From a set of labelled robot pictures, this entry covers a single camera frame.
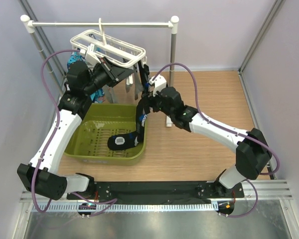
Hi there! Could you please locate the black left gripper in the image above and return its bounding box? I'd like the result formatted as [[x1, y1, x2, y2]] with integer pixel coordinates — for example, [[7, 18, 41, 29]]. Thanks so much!
[[83, 57, 133, 96]]

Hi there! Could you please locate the white clip sock hanger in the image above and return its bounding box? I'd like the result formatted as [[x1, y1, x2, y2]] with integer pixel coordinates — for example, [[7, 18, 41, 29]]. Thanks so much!
[[70, 19, 147, 68]]

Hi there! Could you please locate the black patterned sock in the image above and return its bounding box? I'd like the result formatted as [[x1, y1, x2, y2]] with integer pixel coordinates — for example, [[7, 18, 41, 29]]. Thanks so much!
[[107, 111, 148, 151], [138, 61, 150, 98]]

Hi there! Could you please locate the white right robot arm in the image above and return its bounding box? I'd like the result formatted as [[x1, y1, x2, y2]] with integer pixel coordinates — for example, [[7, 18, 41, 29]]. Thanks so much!
[[140, 87, 272, 197]]

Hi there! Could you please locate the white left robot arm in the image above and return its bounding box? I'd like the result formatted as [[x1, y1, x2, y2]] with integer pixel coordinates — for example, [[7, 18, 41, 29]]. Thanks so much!
[[17, 57, 134, 201]]

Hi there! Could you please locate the grey striped sock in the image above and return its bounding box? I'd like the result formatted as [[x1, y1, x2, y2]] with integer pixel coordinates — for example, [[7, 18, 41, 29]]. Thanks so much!
[[103, 86, 118, 104]]

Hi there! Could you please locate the blue shark pattern sock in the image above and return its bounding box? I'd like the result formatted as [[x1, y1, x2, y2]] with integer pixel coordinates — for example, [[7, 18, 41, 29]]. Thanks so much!
[[67, 52, 86, 70]]

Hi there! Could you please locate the green plastic basket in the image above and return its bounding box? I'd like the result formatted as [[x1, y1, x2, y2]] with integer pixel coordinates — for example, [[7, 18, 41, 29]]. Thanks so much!
[[64, 103, 146, 166]]

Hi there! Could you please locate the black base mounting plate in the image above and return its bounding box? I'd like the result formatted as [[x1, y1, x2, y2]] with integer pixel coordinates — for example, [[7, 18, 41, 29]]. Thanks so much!
[[67, 180, 245, 205]]

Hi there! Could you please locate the white metal drying rack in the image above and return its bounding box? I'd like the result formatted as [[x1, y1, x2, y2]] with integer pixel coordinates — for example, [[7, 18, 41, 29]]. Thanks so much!
[[19, 14, 180, 127]]

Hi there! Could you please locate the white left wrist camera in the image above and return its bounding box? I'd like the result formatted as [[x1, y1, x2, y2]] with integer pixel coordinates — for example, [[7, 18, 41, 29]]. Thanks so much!
[[79, 43, 101, 66]]

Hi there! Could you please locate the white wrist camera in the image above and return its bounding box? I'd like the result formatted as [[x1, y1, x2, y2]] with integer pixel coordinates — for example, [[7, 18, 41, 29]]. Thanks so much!
[[149, 75, 167, 97], [79, 43, 101, 66]]

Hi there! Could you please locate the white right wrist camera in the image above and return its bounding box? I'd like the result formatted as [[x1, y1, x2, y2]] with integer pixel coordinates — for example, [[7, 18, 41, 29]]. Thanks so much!
[[149, 75, 167, 97]]

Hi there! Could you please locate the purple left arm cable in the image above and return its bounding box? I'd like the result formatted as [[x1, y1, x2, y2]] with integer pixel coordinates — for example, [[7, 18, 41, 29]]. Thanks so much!
[[31, 49, 87, 214]]

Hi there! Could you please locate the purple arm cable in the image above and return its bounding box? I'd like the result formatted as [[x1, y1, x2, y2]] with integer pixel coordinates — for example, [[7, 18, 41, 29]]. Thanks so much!
[[31, 49, 87, 214], [153, 62, 280, 176]]

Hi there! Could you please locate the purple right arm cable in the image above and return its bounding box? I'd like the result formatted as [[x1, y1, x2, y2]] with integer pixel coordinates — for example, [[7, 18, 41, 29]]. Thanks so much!
[[153, 62, 280, 176]]

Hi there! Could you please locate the aluminium slotted rail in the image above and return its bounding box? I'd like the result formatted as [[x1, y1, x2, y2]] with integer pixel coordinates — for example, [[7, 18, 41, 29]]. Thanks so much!
[[32, 202, 219, 213]]

